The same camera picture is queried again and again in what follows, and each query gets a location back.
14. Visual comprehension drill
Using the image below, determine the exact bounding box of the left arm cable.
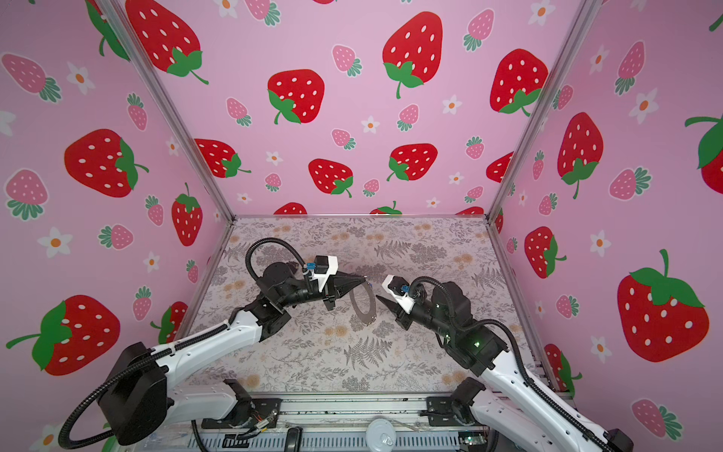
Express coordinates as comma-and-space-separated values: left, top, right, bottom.
245, 236, 309, 284

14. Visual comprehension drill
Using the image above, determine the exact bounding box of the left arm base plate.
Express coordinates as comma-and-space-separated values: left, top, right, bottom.
201, 399, 282, 431

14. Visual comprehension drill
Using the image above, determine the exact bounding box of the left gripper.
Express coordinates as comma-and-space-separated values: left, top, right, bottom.
278, 273, 362, 314

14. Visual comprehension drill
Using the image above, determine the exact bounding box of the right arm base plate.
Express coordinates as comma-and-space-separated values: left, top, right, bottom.
419, 397, 485, 428

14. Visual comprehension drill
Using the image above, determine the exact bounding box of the aluminium front rail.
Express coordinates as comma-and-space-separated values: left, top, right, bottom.
157, 392, 594, 452

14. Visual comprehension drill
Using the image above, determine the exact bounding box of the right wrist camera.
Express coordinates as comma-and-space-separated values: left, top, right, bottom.
382, 275, 415, 315

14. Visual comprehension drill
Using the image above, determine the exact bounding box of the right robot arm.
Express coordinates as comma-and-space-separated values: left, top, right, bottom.
380, 275, 634, 451

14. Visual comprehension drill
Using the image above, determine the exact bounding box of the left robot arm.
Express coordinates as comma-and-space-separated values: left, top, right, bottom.
99, 257, 366, 446

